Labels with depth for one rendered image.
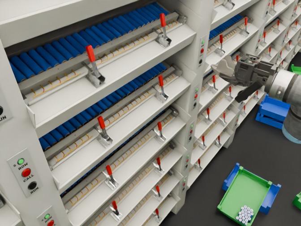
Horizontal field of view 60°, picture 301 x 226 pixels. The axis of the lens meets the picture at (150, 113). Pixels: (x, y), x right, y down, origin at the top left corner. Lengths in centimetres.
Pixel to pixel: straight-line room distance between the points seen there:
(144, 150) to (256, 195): 99
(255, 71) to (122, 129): 45
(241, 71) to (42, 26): 61
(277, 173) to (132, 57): 157
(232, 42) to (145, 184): 78
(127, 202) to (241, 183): 92
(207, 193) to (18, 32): 156
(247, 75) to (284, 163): 137
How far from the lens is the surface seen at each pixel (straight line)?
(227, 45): 132
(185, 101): 107
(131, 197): 111
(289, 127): 93
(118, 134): 78
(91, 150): 74
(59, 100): 59
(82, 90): 61
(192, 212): 173
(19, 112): 52
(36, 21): 49
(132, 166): 95
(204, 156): 181
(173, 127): 109
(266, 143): 226
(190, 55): 96
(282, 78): 85
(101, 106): 80
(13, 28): 47
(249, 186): 181
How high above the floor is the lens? 148
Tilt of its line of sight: 39 degrees down
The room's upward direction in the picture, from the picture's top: straight up
